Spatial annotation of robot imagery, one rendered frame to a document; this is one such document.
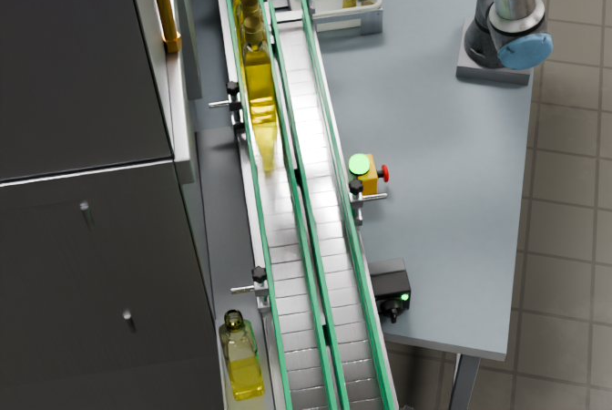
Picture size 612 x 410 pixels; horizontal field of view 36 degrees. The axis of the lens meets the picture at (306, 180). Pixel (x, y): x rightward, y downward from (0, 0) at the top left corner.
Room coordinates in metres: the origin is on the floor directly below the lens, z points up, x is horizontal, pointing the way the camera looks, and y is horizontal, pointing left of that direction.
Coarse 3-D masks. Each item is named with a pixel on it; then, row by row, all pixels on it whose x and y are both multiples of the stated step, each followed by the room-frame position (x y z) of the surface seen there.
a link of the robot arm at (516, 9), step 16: (496, 0) 1.44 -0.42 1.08; (512, 0) 1.42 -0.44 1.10; (528, 0) 1.43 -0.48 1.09; (496, 16) 1.45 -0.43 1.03; (512, 16) 1.42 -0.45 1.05; (528, 16) 1.42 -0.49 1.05; (544, 16) 1.44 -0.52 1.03; (496, 32) 1.43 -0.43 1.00; (512, 32) 1.41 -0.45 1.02; (528, 32) 1.40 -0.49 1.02; (544, 32) 1.42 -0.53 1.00; (496, 48) 1.43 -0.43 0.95; (512, 48) 1.39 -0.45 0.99; (528, 48) 1.39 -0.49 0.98; (544, 48) 1.40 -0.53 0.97; (512, 64) 1.39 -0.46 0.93; (528, 64) 1.40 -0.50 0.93
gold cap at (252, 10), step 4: (244, 0) 1.40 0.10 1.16; (248, 0) 1.40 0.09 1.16; (252, 0) 1.40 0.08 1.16; (256, 0) 1.40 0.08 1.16; (244, 4) 1.39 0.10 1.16; (248, 4) 1.39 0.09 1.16; (252, 4) 1.39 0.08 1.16; (256, 4) 1.39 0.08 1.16; (244, 8) 1.38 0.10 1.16; (248, 8) 1.38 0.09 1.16; (252, 8) 1.38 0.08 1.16; (256, 8) 1.38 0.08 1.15; (244, 12) 1.38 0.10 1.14; (248, 12) 1.38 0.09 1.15; (252, 12) 1.38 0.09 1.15; (256, 12) 1.38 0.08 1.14; (244, 16) 1.38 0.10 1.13; (248, 16) 1.38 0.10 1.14
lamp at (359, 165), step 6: (354, 156) 1.23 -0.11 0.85; (360, 156) 1.23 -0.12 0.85; (354, 162) 1.21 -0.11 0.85; (360, 162) 1.21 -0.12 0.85; (366, 162) 1.21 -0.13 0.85; (354, 168) 1.20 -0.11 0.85; (360, 168) 1.20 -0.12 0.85; (366, 168) 1.20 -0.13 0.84; (354, 174) 1.20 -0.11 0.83; (360, 174) 1.20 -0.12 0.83
